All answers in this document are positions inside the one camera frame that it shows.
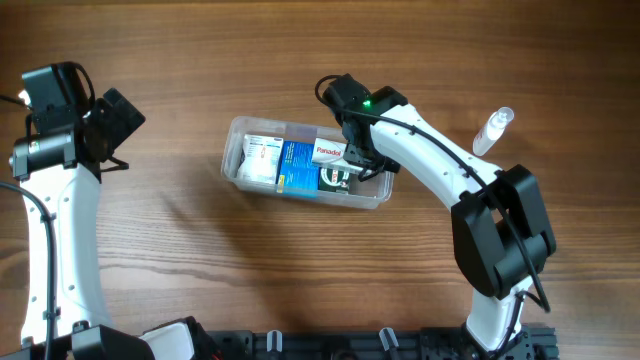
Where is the green Zam-Buk box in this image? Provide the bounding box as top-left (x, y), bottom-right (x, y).
top-left (318, 168), bottom-right (350, 194)

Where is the clear plastic container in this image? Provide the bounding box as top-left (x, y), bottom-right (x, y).
top-left (221, 116), bottom-right (394, 209)

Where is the white Panadol box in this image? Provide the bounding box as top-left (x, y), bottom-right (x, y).
top-left (312, 138), bottom-right (362, 174)

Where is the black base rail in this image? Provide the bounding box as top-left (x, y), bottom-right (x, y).
top-left (199, 324), bottom-right (559, 360)

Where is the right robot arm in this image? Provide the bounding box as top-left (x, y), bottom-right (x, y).
top-left (314, 74), bottom-right (556, 359)

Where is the white Hansaplast plaster box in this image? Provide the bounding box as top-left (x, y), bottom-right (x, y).
top-left (237, 134), bottom-right (284, 184)

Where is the blue VapoDrops box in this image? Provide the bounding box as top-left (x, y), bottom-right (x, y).
top-left (277, 141), bottom-right (319, 198)

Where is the clear spray bottle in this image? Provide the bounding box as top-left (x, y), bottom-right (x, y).
top-left (472, 107), bottom-right (514, 156)

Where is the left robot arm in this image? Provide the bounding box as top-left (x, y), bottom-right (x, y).
top-left (8, 62), bottom-right (223, 359)

